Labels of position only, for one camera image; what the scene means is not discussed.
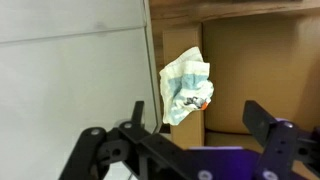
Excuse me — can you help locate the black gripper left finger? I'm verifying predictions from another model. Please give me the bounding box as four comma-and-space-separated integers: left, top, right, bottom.
58, 100, 201, 180

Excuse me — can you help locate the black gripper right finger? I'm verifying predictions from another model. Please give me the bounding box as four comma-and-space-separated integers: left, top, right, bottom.
242, 99, 320, 180

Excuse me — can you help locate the brown armchair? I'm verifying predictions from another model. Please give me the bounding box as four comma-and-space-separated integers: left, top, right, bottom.
149, 0, 320, 180

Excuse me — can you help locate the white vertical corner trim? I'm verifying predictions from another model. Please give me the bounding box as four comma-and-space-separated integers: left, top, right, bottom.
143, 0, 163, 134

